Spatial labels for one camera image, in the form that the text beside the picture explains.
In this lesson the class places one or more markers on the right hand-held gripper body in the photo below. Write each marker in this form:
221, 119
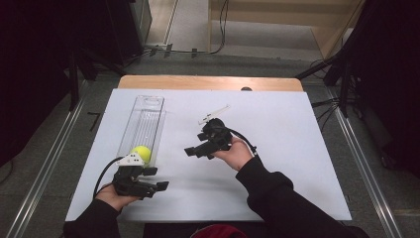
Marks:
216, 134

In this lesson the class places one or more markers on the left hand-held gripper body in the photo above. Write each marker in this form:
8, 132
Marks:
130, 178

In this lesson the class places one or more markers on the yellow tennis ball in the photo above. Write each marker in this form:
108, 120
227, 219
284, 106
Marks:
142, 152

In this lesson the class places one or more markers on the clear plastic container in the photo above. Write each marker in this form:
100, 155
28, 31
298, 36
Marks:
143, 125

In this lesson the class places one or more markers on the person's left hand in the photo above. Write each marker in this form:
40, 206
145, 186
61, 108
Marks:
114, 198

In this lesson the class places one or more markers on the person's right hand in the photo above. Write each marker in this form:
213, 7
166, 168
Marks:
236, 153

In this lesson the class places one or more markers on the wooden table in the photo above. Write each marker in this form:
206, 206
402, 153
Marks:
204, 82

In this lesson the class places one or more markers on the white table cover sheet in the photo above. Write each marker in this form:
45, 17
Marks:
264, 158

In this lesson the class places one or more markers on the black round table grommet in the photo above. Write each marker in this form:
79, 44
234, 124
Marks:
246, 89

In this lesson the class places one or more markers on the dark red cloth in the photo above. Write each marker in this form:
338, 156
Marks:
219, 232

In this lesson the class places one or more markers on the floor power strip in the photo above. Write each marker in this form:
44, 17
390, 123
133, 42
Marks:
160, 49

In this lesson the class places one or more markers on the black metal stand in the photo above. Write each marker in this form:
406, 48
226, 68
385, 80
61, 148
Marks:
333, 72
73, 82

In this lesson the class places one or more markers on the light wooden shelf unit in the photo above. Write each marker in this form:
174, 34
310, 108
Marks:
280, 23

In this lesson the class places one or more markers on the dark cabinet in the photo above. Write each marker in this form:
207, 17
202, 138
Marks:
130, 26

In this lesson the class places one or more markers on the black curtain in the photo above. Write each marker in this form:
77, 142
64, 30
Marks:
389, 72
33, 66

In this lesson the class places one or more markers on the metal floor rail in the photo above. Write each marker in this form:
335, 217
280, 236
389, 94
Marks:
366, 165
43, 172

